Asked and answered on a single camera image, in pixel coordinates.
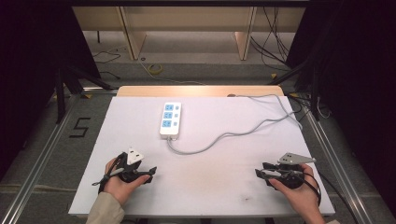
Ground white table cover board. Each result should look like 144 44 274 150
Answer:
67 95 336 217

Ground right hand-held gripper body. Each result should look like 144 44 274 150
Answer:
263 151 318 190

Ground thin black floor cable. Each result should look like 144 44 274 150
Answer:
92 49 122 80

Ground person's right hand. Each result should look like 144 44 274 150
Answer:
268 163 322 219

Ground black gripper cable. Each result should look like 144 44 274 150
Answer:
301 170 361 224

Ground white power strip blue sockets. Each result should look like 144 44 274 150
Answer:
159 101 183 140

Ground white floor cable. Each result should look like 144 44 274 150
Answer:
136 55 207 87

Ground bundle of black floor cables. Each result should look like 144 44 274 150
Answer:
249 6 291 67

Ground wooden bench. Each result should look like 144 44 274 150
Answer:
71 6 306 62

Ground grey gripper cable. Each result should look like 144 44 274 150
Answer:
92 167 126 187

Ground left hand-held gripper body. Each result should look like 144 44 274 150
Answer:
116 147 146 184

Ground metal floor rail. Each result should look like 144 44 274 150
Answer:
303 105 376 224
0 92 84 224

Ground black metal stand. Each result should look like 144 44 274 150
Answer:
266 57 323 122
54 63 114 125

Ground person's left hand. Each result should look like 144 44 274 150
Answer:
102 157 151 206

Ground black curtain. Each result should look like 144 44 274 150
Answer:
285 0 396 216
0 0 102 181

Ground yellow tape roll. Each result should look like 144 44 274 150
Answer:
147 63 163 76

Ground grey power strip cable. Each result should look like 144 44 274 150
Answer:
166 93 304 156

